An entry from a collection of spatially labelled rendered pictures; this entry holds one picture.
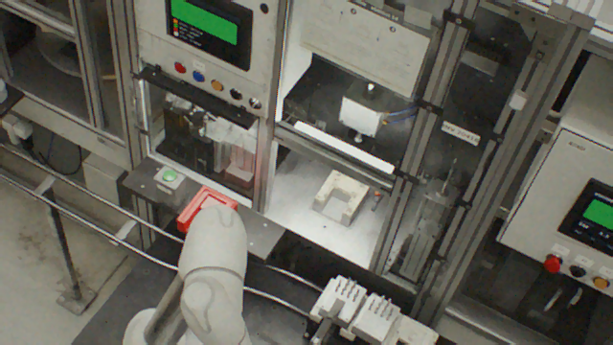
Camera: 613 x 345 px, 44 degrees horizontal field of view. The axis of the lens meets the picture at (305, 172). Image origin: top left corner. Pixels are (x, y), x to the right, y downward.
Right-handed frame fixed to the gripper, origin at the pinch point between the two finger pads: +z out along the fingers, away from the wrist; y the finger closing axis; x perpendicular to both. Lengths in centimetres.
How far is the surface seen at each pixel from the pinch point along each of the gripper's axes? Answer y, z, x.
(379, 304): 4.7, 7.1, -10.4
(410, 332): -3.4, 8.0, -21.7
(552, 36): 108, 20, -23
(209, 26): 74, 17, 54
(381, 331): 2.1, 1.0, -14.4
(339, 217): 0.5, 30.9, 14.6
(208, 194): 6, 13, 53
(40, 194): -9, -8, 106
